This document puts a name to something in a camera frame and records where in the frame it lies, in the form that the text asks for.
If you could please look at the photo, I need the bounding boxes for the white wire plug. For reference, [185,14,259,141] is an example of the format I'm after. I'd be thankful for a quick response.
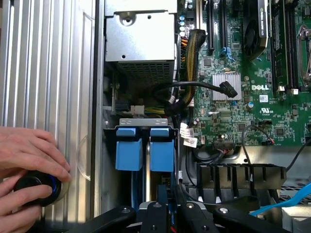
[130,105,146,117]

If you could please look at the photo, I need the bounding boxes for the metal disk bay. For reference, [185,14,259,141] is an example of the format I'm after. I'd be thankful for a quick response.
[103,117,181,211]

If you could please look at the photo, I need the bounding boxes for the CPU socket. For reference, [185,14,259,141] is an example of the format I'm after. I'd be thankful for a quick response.
[298,24,311,86]

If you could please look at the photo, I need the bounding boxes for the white expansion slot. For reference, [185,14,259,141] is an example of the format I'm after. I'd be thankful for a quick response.
[195,0,204,30]

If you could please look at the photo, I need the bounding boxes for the green Dell motherboard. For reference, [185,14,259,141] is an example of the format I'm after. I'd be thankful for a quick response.
[177,0,311,147]

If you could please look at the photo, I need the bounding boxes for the sleeved yellow cable bundle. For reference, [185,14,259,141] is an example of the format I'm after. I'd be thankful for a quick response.
[180,29,207,108]

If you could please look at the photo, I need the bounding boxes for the black plug wire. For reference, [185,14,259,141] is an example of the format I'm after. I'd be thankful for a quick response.
[152,81,238,99]

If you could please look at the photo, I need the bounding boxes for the black wire on case floor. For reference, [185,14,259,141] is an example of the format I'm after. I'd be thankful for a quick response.
[286,137,311,172]

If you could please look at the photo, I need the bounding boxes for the white barcode label tag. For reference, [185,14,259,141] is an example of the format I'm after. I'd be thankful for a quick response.
[182,137,198,148]
[179,122,195,138]

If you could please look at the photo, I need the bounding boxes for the silver chipset heatsink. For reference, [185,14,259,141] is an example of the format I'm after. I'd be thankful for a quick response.
[211,72,242,101]

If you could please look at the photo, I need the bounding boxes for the black ribbed fan duct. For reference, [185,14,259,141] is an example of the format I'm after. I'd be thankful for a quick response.
[196,163,288,202]

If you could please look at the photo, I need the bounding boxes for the silver power supply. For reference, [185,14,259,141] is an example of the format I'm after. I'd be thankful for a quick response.
[104,0,178,86]

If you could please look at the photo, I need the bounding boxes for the black expansion slot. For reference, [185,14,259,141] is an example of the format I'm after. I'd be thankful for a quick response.
[206,0,216,53]

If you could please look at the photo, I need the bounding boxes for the black RAM slot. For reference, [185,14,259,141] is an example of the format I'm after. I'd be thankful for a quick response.
[278,0,287,92]
[271,0,279,93]
[285,0,293,90]
[291,0,300,95]

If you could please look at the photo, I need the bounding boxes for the person's left hand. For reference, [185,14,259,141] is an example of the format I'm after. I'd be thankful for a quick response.
[0,126,72,233]

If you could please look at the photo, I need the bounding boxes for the thin black header wire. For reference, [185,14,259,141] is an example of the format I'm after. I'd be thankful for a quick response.
[241,124,276,166]

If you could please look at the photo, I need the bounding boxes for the open metal PC case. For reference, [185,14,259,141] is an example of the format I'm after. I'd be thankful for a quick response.
[93,0,311,233]

